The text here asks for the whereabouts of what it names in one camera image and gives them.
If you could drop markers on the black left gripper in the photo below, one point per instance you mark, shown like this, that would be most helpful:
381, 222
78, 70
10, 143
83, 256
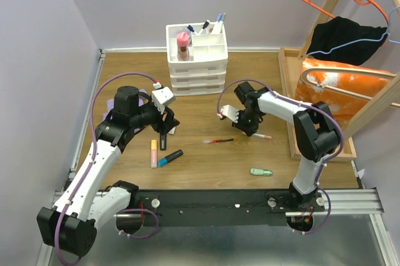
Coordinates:
170, 122

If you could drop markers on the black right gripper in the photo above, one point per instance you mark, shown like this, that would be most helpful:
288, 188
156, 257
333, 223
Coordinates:
249, 130

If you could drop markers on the pink white marker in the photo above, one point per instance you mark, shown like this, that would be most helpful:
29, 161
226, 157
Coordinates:
262, 136

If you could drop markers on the white plastic drawer organizer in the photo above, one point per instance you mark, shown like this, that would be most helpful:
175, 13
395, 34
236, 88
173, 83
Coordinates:
205, 71

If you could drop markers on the pink cap pencil tube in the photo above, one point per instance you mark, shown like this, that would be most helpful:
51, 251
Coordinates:
183, 40

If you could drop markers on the blue cap white marker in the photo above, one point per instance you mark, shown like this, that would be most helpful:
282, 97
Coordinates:
191, 29

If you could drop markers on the black cap white marker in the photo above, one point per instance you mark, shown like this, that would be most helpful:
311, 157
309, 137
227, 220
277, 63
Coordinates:
204, 27

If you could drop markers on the blue cap white pen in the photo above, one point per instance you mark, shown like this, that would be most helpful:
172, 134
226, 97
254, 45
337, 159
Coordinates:
218, 18

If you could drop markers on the light blue white pen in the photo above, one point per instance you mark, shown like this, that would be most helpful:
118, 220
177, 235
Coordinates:
221, 21

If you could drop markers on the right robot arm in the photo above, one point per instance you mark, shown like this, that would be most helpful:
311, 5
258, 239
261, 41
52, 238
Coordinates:
318, 136

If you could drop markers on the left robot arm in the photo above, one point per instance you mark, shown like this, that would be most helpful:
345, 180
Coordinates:
90, 178

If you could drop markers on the white eraser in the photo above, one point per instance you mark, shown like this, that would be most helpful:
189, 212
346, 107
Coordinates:
172, 131

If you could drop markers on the purple black highlighter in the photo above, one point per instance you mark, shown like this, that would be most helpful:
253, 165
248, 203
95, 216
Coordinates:
163, 142

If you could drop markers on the orange pink highlighter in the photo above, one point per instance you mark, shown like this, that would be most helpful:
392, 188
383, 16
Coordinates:
154, 154

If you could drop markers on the orange red pen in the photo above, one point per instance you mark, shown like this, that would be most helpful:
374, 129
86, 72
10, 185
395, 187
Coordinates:
215, 141

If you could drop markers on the blue black highlighter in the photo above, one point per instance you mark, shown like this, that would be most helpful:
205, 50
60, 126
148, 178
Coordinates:
169, 158

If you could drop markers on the green stapler remover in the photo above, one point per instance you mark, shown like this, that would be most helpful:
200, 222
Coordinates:
261, 172

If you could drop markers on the purple cloth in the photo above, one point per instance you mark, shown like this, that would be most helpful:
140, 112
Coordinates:
110, 104

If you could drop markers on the orange white tie-dye garment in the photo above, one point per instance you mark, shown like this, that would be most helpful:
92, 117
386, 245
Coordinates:
345, 88

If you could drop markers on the black garment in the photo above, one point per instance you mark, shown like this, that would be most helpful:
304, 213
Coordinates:
342, 30

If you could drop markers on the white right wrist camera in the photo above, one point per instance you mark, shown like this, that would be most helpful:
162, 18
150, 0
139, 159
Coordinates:
229, 112

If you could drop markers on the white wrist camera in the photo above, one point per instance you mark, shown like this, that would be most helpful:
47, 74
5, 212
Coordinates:
229, 112
162, 97

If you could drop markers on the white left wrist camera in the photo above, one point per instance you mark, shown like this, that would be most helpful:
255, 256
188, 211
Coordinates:
162, 97

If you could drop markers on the aluminium frame rail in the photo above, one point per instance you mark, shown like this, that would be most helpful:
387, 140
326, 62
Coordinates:
336, 202

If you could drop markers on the light blue wire hanger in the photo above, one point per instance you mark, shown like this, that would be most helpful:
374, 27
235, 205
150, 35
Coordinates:
385, 36

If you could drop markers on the wooden clothes rack frame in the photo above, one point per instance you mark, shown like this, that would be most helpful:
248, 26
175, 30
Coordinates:
375, 106

